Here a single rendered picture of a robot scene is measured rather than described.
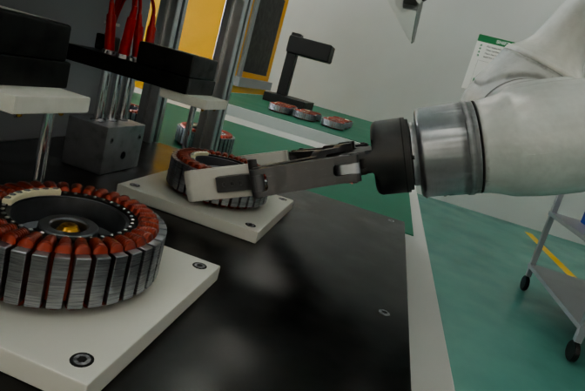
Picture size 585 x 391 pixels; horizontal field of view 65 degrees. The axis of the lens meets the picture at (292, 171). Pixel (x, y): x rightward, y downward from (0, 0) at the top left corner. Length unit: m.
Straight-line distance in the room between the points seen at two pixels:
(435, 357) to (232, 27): 0.50
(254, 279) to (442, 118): 0.22
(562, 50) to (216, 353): 0.48
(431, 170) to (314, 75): 5.24
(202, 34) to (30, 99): 3.82
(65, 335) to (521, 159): 0.36
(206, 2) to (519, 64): 3.66
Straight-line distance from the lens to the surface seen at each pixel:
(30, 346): 0.25
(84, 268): 0.26
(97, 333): 0.26
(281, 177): 0.40
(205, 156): 0.53
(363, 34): 5.63
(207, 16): 4.09
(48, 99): 0.29
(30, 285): 0.26
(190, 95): 0.49
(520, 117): 0.44
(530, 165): 0.44
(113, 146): 0.55
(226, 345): 0.29
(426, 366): 0.39
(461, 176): 0.44
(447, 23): 5.64
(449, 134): 0.43
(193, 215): 0.45
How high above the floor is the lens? 0.93
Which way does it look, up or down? 11 degrees down
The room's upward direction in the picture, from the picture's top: 16 degrees clockwise
